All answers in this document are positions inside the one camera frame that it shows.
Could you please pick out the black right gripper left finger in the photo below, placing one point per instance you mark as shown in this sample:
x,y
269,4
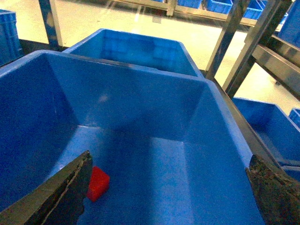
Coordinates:
x,y
58,201

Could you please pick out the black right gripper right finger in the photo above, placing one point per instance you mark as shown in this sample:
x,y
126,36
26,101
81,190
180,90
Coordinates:
x,y
277,195

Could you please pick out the red magnetic block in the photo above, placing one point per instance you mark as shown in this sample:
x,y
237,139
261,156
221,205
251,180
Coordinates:
x,y
99,184

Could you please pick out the large blue bin right shelf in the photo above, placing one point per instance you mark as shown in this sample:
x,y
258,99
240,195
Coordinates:
x,y
168,142

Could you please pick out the blue bin lower right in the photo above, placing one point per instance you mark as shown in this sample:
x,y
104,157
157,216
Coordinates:
x,y
278,132

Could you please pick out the blue bin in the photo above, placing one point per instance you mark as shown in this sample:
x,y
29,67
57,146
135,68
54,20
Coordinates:
x,y
154,52
278,132

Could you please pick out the blue bin behind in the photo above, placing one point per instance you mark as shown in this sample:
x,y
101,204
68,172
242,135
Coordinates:
x,y
154,52

